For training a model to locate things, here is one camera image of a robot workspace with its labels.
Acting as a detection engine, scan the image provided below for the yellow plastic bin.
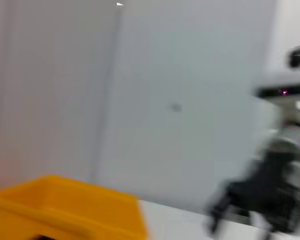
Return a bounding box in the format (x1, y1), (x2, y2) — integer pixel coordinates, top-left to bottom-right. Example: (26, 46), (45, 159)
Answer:
(0, 174), (149, 240)

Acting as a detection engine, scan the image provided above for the white robot head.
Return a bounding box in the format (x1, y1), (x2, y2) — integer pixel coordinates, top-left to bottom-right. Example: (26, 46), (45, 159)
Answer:
(249, 44), (300, 101)

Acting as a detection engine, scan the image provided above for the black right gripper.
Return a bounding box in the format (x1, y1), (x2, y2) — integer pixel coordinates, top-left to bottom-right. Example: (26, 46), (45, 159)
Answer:
(206, 152), (300, 234)

